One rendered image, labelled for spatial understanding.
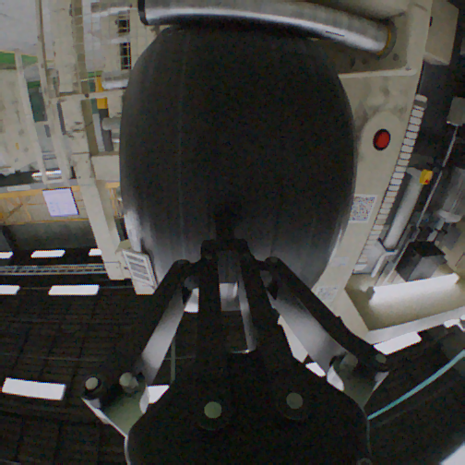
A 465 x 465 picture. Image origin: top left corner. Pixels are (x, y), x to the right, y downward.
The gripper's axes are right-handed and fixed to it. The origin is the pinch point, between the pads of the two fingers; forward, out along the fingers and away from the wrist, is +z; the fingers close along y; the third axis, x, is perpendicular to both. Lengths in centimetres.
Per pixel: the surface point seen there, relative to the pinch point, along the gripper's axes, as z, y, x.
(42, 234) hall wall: 968, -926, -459
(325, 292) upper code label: 29, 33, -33
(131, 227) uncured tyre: 6.6, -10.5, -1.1
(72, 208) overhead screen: 347, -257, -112
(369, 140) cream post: 22.4, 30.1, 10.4
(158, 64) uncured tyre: 9.2, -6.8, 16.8
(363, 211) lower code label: 24.6, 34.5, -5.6
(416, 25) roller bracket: 8.5, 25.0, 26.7
